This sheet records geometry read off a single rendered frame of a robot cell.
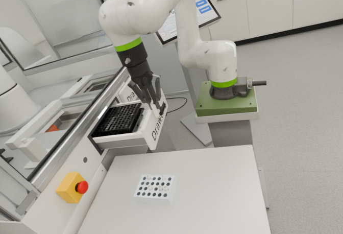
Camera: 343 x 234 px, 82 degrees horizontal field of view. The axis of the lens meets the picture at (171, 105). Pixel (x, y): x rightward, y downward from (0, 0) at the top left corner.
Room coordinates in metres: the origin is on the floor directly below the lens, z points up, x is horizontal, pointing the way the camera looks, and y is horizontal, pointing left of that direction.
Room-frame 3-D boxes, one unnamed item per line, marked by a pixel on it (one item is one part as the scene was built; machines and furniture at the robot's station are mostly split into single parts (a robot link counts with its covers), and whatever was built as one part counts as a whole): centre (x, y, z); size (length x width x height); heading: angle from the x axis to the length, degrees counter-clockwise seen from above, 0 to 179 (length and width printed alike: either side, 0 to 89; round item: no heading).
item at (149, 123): (0.71, 0.08, 0.87); 0.29 x 0.02 x 0.11; 159
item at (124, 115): (0.79, 0.26, 0.87); 0.22 x 0.18 x 0.06; 69
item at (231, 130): (0.83, -0.27, 0.38); 0.30 x 0.30 x 0.76; 65
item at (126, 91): (1.09, 0.18, 0.87); 0.29 x 0.02 x 0.11; 159
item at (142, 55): (0.67, 0.06, 1.16); 0.12 x 0.09 x 0.06; 159
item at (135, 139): (0.79, 0.27, 0.86); 0.40 x 0.26 x 0.06; 69
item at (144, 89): (0.68, 0.07, 1.02); 0.04 x 0.01 x 0.11; 159
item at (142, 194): (0.44, 0.15, 0.78); 0.12 x 0.08 x 0.04; 65
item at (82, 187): (0.47, 0.36, 0.88); 0.04 x 0.03 x 0.04; 159
